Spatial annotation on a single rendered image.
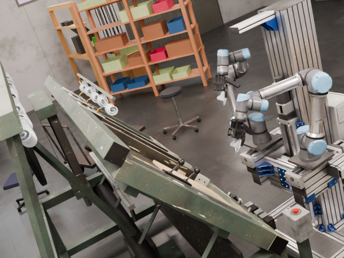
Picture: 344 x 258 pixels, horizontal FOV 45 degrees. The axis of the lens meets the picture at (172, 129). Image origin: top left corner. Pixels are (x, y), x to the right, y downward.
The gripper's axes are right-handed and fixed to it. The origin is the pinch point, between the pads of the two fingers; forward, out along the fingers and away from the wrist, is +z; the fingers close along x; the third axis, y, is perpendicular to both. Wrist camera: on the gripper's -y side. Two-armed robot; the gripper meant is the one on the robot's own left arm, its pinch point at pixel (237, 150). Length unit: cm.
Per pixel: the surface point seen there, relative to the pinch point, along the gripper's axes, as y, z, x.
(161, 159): 23, 21, -55
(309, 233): -39, 44, 33
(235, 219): 17.8, 32.1, 29.4
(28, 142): 128, -6, 9
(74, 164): 64, 46, -131
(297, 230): -29, 41, 32
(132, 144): 47, 10, -57
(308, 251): -45, 59, 30
